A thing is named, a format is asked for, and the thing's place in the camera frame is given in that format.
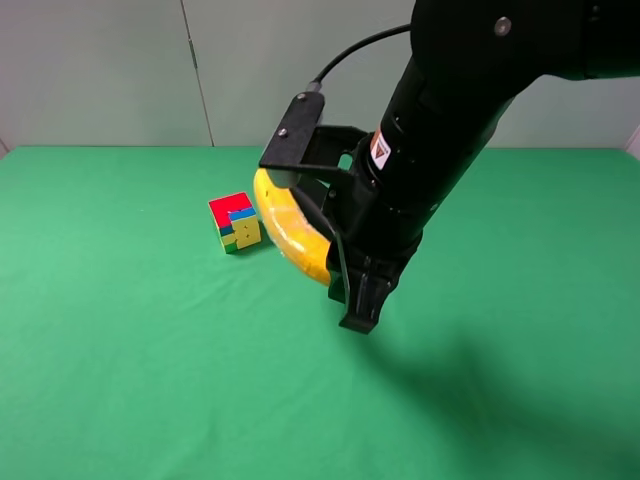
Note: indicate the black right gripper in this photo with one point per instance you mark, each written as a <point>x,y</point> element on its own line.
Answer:
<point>374,237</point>

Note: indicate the yellow banana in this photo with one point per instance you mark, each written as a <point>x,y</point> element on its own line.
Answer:
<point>289,230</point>

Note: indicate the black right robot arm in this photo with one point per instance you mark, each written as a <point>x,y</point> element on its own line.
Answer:
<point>469,61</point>

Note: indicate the black glasses case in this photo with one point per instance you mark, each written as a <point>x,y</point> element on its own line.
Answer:
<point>310,194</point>

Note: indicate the colourful puzzle cube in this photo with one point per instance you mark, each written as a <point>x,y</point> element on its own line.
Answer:
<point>236,222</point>

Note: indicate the green table cloth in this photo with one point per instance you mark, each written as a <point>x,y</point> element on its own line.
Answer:
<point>133,347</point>

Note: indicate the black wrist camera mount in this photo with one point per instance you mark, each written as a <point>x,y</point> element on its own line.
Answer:
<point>303,146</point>

